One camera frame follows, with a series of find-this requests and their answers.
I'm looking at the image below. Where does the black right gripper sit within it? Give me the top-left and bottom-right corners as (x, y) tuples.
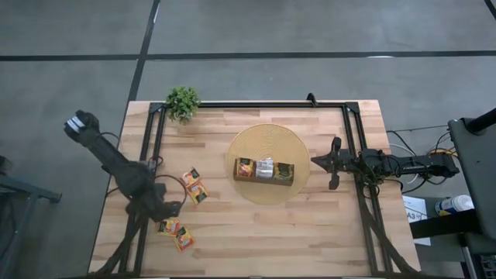
(311, 136), (365, 191)

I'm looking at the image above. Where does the orange black tea packet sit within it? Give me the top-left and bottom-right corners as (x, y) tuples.
(185, 180), (211, 206)
(180, 167), (201, 187)
(173, 226), (196, 253)
(157, 218), (181, 237)
(236, 157), (256, 178)

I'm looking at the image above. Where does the white orange Tazo tea packet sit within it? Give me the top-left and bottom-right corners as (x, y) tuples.
(255, 157), (275, 180)

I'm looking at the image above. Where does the brown wooden tea organizer box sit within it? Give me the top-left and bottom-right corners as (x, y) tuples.
(232, 157), (295, 187)

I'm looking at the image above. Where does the round woven straw placemat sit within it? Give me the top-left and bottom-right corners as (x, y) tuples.
(224, 122), (311, 206)

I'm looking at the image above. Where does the white printed paper sheet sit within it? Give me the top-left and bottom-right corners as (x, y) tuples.
(401, 195), (432, 247)

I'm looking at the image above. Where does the potted green plant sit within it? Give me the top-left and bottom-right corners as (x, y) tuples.
(165, 85), (202, 125)

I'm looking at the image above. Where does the black cart crossbar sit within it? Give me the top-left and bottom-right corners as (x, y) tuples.
(409, 208), (481, 240)

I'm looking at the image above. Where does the white wipes canister blue label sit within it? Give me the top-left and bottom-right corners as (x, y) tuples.
(434, 194), (475, 217)

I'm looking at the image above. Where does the grey metal stand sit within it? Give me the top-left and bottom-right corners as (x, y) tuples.
(0, 154), (63, 279)

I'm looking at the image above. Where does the grey metal cart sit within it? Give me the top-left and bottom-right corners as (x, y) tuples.
(448, 107), (496, 243)

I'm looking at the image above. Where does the dark patterned device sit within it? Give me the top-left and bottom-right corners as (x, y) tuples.
(479, 253), (496, 279)

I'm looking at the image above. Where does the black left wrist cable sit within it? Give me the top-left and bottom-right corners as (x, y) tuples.
(153, 174), (188, 212)

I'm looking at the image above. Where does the black aluminium table frame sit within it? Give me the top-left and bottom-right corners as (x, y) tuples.
(88, 101), (422, 279)

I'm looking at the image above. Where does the yellow cable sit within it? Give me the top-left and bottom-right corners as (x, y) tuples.
(432, 146), (459, 157)

